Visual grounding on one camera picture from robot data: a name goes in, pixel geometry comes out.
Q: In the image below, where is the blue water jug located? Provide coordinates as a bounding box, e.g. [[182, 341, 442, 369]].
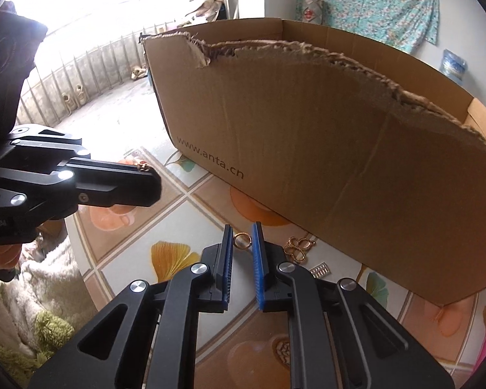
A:
[[439, 49, 468, 85]]

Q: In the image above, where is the patterned tablecloth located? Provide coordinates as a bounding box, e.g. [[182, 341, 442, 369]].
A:
[[64, 145, 486, 389]]

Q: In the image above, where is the rolled patterned mat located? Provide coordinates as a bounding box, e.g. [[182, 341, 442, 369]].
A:
[[301, 0, 324, 25]]

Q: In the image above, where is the left hand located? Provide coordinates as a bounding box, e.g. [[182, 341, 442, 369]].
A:
[[0, 244, 22, 282]]

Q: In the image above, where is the brown cardboard box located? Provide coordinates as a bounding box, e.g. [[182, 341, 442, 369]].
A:
[[142, 18, 486, 305]]

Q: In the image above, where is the gold ring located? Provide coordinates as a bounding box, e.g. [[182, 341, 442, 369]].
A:
[[232, 232, 253, 251]]

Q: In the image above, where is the teal floral wall cloth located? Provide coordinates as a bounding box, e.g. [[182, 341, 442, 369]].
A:
[[295, 0, 441, 55]]

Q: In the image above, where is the silver rhinestone hair clip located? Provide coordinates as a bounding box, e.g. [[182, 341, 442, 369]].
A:
[[310, 262, 331, 279]]

